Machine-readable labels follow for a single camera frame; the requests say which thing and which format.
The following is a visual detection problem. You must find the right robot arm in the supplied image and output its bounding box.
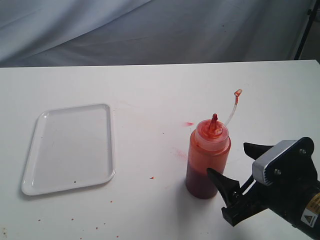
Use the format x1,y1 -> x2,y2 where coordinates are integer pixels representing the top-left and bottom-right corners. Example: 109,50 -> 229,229
207,137 -> 320,240

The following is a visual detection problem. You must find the white rectangular plastic tray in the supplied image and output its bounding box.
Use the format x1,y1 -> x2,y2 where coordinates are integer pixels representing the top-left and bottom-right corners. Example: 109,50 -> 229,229
21,103 -> 116,196

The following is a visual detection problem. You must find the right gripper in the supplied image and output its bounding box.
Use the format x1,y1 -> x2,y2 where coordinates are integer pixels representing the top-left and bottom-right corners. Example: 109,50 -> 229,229
206,142 -> 320,227

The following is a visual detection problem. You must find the grey backdrop cloth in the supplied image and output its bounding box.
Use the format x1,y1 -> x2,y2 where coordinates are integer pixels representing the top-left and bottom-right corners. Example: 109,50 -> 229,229
0,0 -> 314,67

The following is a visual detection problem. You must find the red sauce squeeze bottle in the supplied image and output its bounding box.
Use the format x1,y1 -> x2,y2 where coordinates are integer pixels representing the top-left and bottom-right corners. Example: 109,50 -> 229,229
185,89 -> 243,199

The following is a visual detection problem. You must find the black tripod stand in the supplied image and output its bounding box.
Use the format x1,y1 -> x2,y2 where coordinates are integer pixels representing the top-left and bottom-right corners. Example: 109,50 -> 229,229
293,0 -> 320,61

